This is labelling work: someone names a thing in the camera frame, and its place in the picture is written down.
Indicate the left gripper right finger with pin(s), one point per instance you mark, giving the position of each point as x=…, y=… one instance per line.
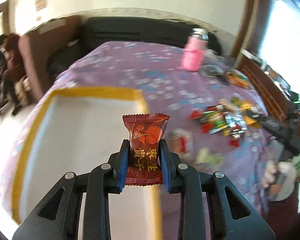
x=231, y=214

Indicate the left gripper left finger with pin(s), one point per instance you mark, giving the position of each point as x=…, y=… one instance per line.
x=78, y=200

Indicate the green yellow snack packet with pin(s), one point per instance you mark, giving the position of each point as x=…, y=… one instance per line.
x=205, y=157

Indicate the dark red date candy packet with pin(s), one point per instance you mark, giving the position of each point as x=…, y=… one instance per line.
x=145, y=133

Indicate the yellow-rimmed white tray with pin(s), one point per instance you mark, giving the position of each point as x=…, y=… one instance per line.
x=75, y=130

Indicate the red white candy packet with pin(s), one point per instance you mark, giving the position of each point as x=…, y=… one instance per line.
x=182, y=142

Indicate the purple floral tablecloth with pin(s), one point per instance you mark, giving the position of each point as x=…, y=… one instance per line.
x=155, y=70

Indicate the wooden side cabinet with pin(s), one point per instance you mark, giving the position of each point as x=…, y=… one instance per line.
x=273, y=99

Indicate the orange snack packet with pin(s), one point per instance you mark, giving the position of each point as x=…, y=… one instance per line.
x=237, y=78

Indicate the person in dark red jacket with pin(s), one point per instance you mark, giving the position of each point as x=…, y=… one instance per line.
x=15, y=69

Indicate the pink-sleeved water bottle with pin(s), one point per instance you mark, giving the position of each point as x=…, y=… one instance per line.
x=193, y=53

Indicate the maroon armchair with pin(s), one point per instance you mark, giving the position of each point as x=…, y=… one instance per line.
x=39, y=43

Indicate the black sofa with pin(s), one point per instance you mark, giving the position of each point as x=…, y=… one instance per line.
x=98, y=30

